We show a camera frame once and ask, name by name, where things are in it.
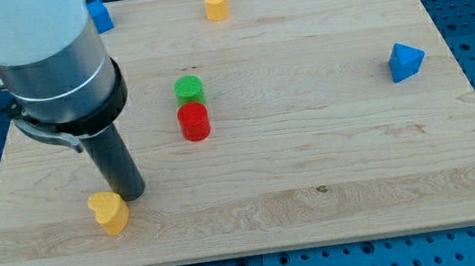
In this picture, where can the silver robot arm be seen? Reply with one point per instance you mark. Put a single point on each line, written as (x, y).
(66, 89)

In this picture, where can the blue cube block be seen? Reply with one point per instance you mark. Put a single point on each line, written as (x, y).
(100, 16)

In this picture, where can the yellow pentagon block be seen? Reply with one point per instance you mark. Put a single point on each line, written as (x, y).
(217, 10)

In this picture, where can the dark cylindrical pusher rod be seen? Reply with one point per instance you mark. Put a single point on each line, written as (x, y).
(110, 154)

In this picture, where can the red cylinder block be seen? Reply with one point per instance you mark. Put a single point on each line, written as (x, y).
(194, 121)

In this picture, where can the wooden board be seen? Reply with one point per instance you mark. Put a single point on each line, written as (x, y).
(312, 143)

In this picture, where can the yellow heart block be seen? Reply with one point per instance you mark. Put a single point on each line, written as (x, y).
(111, 211)

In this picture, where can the blue triangle block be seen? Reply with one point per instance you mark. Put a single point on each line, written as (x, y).
(405, 61)

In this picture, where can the green cylinder block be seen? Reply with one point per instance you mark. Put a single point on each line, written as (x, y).
(188, 89)

